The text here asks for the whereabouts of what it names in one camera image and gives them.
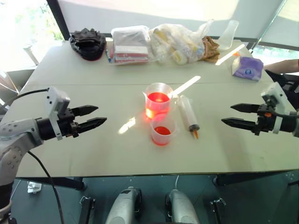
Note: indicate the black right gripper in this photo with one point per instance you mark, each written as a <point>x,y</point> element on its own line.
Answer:
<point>265,121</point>

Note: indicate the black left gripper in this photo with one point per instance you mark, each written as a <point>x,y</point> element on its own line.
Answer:
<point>69,123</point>

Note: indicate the person's bare forearm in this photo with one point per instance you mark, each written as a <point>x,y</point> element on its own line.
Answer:
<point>285,65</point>

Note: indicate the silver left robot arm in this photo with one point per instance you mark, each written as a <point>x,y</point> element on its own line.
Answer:
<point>16,133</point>

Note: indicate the clear syringe with orange tip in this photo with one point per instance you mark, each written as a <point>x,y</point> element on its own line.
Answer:
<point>188,113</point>

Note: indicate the measuring jug with red liquid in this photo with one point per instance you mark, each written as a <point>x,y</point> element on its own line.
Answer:
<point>157,102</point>

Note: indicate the small clear measuring cup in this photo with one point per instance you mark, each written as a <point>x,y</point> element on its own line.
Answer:
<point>162,134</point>

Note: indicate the purple tissue pack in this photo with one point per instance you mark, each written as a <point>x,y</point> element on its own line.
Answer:
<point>247,68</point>

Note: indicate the blue pen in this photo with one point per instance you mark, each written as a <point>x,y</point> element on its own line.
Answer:
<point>108,56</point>

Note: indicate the black crumpled bag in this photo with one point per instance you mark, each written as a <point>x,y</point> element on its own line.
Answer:
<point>88,45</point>

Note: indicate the brown crumpled cloth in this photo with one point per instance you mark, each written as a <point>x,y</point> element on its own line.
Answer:
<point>211,50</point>

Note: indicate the stack of wrapped boxes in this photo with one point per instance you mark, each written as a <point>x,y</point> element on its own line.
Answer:
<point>130,45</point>

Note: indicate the clear plastic flask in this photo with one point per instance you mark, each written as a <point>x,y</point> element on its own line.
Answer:
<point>229,35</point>

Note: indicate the white item on floor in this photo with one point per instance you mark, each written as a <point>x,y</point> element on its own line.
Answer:
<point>33,187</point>

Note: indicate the black metal clamp stand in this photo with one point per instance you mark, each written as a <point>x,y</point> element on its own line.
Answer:
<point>86,210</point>
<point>217,210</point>

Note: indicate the grey rounded robot leg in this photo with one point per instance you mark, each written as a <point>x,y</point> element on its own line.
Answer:
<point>125,205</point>
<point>182,207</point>

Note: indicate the clear plastic bag with items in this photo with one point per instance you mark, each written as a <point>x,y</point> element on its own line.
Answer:
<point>172,44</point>

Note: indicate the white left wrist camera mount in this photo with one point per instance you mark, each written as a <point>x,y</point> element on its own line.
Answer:
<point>56,99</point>

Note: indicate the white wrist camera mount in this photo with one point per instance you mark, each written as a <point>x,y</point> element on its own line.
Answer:
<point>276,95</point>
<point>56,99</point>

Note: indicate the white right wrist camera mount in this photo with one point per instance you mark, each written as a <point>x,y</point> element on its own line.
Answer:
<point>276,95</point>

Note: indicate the black table frame bar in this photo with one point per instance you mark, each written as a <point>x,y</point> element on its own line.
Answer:
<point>58,183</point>
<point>252,178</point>

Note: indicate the black window frame post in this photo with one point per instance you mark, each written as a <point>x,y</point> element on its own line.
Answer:
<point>59,21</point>

